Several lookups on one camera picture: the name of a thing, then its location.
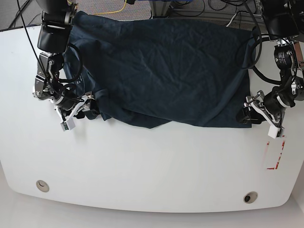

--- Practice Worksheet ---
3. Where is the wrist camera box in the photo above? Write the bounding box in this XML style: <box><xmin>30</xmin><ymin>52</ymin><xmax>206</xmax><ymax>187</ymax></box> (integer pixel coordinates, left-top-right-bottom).
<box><xmin>268</xmin><ymin>125</ymin><xmax>284</xmax><ymax>139</ymax></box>
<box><xmin>60</xmin><ymin>119</ymin><xmax>76</xmax><ymax>131</ymax></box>

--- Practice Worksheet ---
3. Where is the yellow cable on floor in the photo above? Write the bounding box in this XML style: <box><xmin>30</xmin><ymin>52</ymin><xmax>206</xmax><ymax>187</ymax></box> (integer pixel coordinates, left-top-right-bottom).
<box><xmin>67</xmin><ymin>0</ymin><xmax>126</xmax><ymax>17</ymax></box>

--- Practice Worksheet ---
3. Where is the right table cable grommet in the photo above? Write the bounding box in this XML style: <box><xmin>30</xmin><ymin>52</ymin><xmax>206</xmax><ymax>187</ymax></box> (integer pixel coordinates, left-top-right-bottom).
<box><xmin>243</xmin><ymin>191</ymin><xmax>258</xmax><ymax>204</ymax></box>

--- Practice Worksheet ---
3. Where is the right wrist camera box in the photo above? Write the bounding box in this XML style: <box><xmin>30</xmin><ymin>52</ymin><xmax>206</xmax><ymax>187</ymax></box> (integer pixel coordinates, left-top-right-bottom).
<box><xmin>60</xmin><ymin>119</ymin><xmax>76</xmax><ymax>131</ymax></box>

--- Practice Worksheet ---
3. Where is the dark navy t-shirt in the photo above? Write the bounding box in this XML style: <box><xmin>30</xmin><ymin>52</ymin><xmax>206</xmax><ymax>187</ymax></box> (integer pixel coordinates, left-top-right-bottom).
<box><xmin>64</xmin><ymin>11</ymin><xmax>252</xmax><ymax>129</ymax></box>

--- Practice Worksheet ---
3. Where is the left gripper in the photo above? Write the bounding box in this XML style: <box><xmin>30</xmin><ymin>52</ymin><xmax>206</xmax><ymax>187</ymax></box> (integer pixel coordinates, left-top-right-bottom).
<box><xmin>237</xmin><ymin>90</ymin><xmax>286</xmax><ymax>127</ymax></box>

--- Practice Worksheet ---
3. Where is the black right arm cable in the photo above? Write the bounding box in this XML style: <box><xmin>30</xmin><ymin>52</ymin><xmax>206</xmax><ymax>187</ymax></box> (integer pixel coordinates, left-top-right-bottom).
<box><xmin>16</xmin><ymin>0</ymin><xmax>83</xmax><ymax>100</ymax></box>

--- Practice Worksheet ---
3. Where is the left table cable grommet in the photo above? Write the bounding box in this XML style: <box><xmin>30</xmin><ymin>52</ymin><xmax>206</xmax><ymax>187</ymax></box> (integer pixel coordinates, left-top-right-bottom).
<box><xmin>36</xmin><ymin>180</ymin><xmax>49</xmax><ymax>193</ymax></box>

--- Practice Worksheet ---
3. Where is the table cable grommet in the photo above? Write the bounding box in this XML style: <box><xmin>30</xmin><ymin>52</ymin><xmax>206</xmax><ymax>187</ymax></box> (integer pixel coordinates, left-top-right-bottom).
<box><xmin>243</xmin><ymin>191</ymin><xmax>258</xmax><ymax>204</ymax></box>
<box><xmin>36</xmin><ymin>180</ymin><xmax>49</xmax><ymax>193</ymax></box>

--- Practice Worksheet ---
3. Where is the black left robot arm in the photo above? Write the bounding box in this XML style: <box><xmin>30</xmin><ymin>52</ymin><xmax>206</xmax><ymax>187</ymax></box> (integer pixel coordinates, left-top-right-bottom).
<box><xmin>236</xmin><ymin>0</ymin><xmax>304</xmax><ymax>128</ymax></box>

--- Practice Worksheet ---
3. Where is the red tape rectangle marking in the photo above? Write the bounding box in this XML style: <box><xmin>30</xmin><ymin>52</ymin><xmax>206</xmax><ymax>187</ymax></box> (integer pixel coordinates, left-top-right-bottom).
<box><xmin>264</xmin><ymin>135</ymin><xmax>286</xmax><ymax>170</ymax></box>

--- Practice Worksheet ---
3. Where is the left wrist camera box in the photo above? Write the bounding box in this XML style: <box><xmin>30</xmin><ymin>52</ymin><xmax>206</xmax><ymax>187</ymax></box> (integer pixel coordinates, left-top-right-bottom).
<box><xmin>268</xmin><ymin>125</ymin><xmax>284</xmax><ymax>139</ymax></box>

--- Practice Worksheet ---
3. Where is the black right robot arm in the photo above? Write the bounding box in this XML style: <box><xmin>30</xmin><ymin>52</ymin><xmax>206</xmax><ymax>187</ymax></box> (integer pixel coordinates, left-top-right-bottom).
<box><xmin>33</xmin><ymin>0</ymin><xmax>99</xmax><ymax>124</ymax></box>

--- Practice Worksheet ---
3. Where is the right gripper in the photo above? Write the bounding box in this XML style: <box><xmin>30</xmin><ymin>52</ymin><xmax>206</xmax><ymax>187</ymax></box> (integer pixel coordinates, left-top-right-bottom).
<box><xmin>53</xmin><ymin>92</ymin><xmax>99</xmax><ymax>121</ymax></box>

